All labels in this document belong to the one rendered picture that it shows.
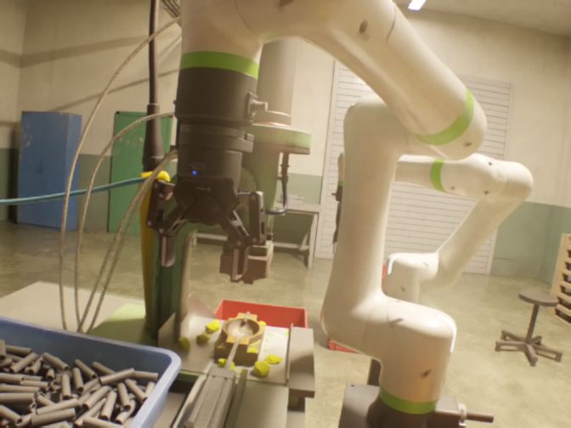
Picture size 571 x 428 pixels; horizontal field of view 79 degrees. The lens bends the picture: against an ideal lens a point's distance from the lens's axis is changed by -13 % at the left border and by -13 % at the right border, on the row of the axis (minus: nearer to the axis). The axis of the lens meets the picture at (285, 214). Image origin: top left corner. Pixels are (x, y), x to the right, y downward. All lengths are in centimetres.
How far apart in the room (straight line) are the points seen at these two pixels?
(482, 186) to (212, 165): 79
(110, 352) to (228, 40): 61
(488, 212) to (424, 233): 533
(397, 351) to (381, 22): 56
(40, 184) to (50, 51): 241
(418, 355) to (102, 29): 721
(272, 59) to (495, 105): 633
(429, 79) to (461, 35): 655
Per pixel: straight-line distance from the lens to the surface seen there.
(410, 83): 51
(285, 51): 81
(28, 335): 91
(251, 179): 77
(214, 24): 44
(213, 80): 43
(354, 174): 77
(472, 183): 107
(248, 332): 94
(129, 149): 682
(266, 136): 72
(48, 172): 709
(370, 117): 76
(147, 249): 92
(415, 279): 128
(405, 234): 647
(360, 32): 41
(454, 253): 133
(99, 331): 98
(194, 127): 44
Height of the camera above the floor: 141
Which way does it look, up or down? 7 degrees down
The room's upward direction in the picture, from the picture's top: 6 degrees clockwise
